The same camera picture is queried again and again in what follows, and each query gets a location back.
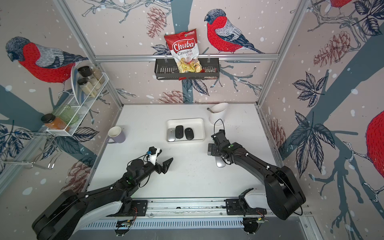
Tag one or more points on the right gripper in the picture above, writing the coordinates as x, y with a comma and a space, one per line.
211, 147

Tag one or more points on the white utensil holder cup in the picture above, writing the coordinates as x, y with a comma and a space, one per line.
217, 116

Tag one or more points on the metal wire hook rack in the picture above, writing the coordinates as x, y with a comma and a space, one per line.
29, 150

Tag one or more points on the black lid spice jar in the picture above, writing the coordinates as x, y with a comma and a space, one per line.
86, 72
87, 88

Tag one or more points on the black hanging wire basket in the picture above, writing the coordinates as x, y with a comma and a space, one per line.
168, 70

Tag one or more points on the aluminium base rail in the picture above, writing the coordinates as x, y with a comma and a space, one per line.
170, 208

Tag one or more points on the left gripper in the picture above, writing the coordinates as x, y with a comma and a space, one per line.
164, 168

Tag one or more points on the purple mug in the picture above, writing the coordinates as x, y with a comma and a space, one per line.
116, 135

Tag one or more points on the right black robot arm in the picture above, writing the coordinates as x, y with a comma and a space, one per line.
283, 192

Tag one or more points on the silver mouse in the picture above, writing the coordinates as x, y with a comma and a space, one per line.
171, 135
220, 162

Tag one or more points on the black lid spice jar front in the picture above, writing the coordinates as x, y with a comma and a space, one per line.
87, 88

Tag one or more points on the orange spice jar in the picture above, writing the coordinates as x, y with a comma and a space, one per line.
53, 122

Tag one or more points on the rounded black mouse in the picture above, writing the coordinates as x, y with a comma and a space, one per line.
189, 134

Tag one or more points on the white storage tray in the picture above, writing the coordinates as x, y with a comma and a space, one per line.
197, 124

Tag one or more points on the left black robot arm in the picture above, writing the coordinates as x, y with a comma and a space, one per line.
71, 211

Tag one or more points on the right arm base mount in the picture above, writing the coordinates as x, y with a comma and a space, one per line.
237, 207

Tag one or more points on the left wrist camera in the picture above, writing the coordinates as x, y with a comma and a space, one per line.
152, 154

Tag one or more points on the white wire wall shelf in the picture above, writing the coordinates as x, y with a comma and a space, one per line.
81, 110

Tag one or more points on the black lid spice jar back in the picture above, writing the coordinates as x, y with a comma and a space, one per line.
86, 72

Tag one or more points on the red Chuba chips bag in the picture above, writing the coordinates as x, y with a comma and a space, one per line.
185, 51

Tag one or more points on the white plate on shelf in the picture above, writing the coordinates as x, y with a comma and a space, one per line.
78, 93

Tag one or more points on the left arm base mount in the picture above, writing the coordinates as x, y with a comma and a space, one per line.
132, 208

